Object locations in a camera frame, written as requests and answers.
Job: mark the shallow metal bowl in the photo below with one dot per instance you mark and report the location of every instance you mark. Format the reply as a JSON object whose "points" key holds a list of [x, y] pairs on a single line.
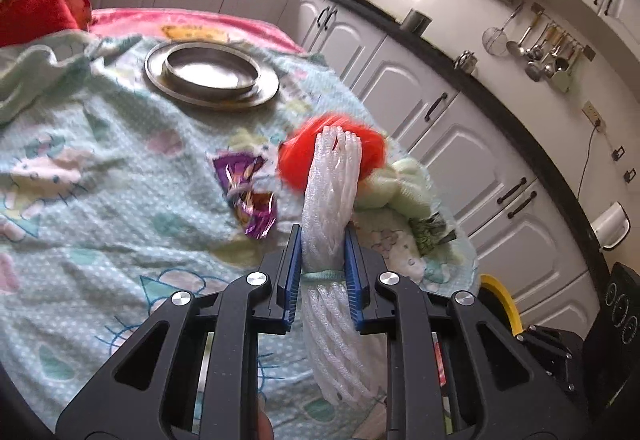
{"points": [[210, 69]]}

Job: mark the pink blanket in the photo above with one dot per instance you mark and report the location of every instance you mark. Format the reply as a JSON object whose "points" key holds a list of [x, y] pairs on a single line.
{"points": [[150, 19]]}

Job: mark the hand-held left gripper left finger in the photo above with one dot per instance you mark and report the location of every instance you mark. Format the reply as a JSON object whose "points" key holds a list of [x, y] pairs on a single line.
{"points": [[292, 280]]}

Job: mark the white electric kettle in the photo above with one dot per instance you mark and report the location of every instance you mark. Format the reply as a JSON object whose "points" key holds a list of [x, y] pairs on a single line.
{"points": [[610, 225]]}

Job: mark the wall power socket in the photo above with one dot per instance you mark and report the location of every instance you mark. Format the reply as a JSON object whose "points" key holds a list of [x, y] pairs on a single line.
{"points": [[594, 115]]}

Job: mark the pale green printed blanket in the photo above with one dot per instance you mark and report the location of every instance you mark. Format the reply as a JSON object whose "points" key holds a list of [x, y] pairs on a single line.
{"points": [[100, 220]]}

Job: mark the yellow-rimmed trash bin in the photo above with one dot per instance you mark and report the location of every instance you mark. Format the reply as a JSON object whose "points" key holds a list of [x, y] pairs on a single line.
{"points": [[505, 297]]}

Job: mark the black kitchen countertop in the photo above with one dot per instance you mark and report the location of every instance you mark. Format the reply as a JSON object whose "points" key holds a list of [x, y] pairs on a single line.
{"points": [[525, 114]]}

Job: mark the dark metal cup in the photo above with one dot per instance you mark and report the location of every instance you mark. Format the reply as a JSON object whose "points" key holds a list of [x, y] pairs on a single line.
{"points": [[416, 21]]}

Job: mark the dark green scouring pad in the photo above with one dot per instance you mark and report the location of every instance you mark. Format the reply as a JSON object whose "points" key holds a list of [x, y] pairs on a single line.
{"points": [[425, 235]]}

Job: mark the green bow-shaped sponge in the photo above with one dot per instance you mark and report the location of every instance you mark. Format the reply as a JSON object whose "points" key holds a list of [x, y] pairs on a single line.
{"points": [[400, 185]]}

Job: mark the round metal plate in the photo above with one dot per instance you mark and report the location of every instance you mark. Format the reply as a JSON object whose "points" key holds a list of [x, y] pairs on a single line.
{"points": [[157, 79]]}

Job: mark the purple foil wrapper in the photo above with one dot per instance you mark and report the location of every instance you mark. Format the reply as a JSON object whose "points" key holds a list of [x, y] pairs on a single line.
{"points": [[240, 180]]}

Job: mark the black wall hook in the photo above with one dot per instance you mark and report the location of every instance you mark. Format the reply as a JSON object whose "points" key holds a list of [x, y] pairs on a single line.
{"points": [[619, 153], [628, 175]]}

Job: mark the row of hanging kitchen utensils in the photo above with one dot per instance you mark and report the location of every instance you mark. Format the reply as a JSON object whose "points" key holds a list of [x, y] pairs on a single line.
{"points": [[550, 54]]}

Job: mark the orange-red scrubber ball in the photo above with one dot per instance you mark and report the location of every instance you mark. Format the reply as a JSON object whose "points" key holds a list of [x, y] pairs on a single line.
{"points": [[295, 159]]}

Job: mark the small metal teapot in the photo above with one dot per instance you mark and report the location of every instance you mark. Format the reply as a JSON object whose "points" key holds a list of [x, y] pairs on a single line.
{"points": [[466, 61]]}

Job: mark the white foam net sleeve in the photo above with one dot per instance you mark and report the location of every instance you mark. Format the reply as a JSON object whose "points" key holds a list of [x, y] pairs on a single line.
{"points": [[327, 200]]}

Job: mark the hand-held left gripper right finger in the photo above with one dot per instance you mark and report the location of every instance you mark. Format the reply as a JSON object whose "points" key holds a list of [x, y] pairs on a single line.
{"points": [[354, 280]]}

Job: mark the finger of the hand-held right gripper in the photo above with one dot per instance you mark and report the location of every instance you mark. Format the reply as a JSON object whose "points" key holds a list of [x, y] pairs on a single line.
{"points": [[550, 345]]}

